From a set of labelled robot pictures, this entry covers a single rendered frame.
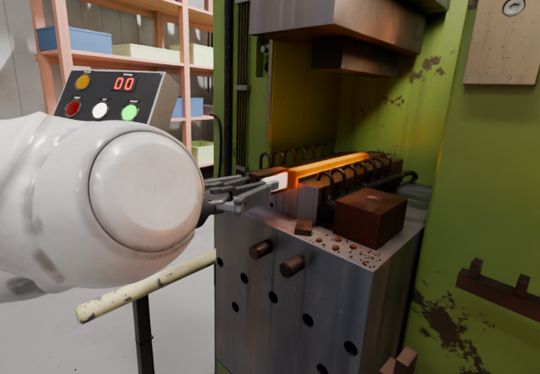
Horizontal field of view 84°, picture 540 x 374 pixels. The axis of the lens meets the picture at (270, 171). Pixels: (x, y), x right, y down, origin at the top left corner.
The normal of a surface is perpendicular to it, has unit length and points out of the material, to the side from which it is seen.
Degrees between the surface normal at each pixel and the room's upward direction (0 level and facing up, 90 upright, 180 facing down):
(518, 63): 90
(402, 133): 90
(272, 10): 90
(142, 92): 60
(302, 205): 90
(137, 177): 67
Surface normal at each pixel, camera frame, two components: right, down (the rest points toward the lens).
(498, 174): -0.69, 0.16
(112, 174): 0.36, -0.29
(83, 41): 0.83, 0.18
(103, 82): -0.26, -0.29
